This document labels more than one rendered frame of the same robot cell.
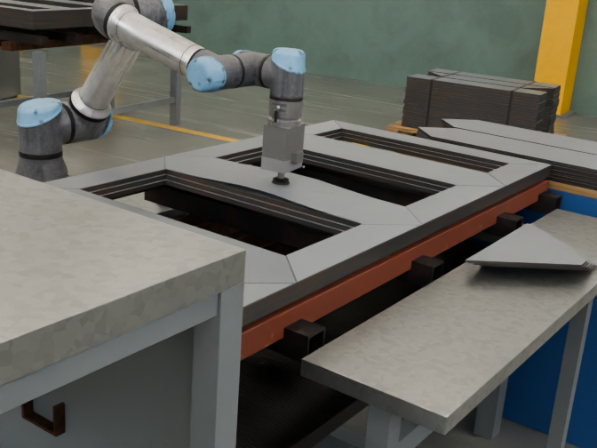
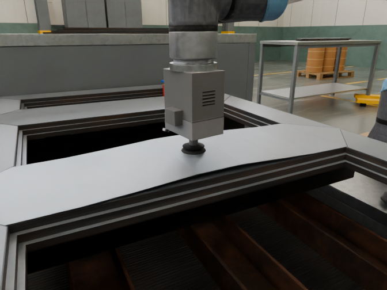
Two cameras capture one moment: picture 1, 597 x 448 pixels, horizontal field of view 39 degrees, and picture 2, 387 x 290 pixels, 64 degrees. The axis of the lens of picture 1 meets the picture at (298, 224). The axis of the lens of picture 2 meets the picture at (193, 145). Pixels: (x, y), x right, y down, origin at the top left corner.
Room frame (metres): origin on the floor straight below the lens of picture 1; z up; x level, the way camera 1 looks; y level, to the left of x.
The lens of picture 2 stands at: (2.10, -0.39, 1.05)
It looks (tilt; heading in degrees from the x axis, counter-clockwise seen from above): 20 degrees down; 118
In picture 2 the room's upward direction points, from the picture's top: straight up
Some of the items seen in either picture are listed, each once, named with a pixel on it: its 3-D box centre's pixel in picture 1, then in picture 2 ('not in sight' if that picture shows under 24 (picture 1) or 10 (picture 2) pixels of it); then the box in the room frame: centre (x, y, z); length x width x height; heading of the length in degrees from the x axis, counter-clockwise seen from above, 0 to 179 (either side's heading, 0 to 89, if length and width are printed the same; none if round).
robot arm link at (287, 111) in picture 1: (284, 109); (192, 47); (1.86, 0.05, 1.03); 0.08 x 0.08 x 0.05
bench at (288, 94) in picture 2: not in sight; (318, 72); (1.50, 4.73, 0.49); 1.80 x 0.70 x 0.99; 58
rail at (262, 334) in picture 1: (399, 247); not in sight; (1.68, -0.22, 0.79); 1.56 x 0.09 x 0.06; 145
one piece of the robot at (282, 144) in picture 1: (287, 144); (186, 98); (1.85, 0.04, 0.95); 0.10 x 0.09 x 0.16; 63
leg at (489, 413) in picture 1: (502, 333); not in sight; (2.25, -0.63, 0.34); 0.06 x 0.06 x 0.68; 55
